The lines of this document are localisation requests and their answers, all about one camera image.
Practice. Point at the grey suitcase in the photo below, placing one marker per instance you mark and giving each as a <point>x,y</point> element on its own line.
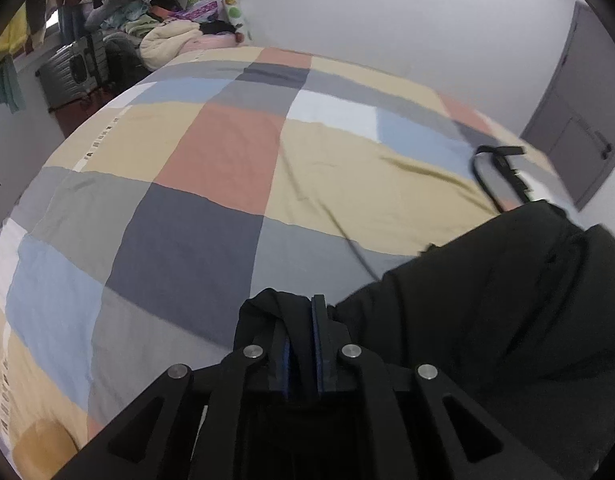
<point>70,67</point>

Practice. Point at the black puffer jacket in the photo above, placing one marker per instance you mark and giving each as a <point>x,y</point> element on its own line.
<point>487,310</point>

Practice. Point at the polka dot pillow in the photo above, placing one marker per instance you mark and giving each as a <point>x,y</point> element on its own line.
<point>235,12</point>

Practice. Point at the cream fleece blanket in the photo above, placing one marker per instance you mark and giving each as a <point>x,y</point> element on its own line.
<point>170,42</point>

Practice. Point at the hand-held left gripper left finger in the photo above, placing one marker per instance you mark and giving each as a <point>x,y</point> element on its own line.
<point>286,367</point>

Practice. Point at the pink cloth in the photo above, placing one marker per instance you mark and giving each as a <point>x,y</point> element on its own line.
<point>217,41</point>

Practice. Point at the purple package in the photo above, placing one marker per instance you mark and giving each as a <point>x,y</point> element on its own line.
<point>202,8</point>

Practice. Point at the black bag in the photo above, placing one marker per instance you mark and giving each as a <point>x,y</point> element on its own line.
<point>125,60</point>

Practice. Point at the grey door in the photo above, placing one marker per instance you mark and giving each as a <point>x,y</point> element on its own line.
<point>577,100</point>

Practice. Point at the teal garment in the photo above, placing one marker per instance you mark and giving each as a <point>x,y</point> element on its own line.
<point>7,85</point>

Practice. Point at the checkered bed sheet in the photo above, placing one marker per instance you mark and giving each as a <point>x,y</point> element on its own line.
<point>212,185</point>

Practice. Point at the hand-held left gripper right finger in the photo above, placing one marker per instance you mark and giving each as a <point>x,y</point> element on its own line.
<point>317,355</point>

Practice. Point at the pile of clothes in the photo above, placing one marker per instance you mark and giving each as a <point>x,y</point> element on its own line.
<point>132,12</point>

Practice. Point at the white and yellow plush pillow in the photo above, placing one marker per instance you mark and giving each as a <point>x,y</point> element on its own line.
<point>42,447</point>

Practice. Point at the red suitcase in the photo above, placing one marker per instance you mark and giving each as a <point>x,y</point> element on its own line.
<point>82,115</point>

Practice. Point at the yellow fleece jacket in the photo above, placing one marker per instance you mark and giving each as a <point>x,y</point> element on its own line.
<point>7,32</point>

